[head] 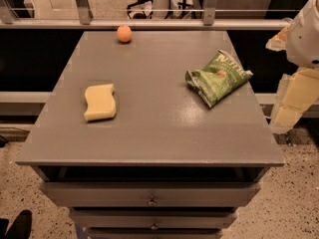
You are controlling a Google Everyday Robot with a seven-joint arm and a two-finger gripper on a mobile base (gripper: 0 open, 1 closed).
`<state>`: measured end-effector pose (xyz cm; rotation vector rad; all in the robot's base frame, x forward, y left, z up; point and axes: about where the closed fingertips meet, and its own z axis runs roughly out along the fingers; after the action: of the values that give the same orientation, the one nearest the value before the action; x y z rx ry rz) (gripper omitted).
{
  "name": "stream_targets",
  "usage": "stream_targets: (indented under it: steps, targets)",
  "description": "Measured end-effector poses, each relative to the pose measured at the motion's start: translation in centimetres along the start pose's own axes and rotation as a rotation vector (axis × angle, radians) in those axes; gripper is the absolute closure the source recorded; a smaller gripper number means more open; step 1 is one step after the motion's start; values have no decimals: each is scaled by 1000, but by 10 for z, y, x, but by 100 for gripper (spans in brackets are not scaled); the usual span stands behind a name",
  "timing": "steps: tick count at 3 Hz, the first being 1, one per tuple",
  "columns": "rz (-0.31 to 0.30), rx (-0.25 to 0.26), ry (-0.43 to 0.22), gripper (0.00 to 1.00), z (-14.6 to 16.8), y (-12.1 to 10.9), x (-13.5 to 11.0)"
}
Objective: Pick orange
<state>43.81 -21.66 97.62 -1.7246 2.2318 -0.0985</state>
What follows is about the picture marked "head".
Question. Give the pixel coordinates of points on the grey drawer cabinet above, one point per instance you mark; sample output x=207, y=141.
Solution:
x=166, y=166

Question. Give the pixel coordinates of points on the black shoe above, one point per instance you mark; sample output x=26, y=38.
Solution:
x=20, y=228

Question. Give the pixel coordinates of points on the office chair base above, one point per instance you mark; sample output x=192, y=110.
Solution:
x=159, y=9

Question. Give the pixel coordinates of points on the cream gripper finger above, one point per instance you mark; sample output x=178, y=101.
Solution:
x=278, y=42
x=295, y=95

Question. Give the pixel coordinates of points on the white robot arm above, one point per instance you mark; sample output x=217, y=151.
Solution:
x=302, y=46

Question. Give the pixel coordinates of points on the metal railing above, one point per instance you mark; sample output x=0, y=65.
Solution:
x=16, y=15

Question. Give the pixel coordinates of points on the green chip bag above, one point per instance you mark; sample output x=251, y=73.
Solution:
x=220, y=77

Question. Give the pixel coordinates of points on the orange fruit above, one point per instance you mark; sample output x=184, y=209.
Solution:
x=124, y=33

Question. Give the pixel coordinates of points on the yellow sponge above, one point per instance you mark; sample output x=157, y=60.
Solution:
x=100, y=102

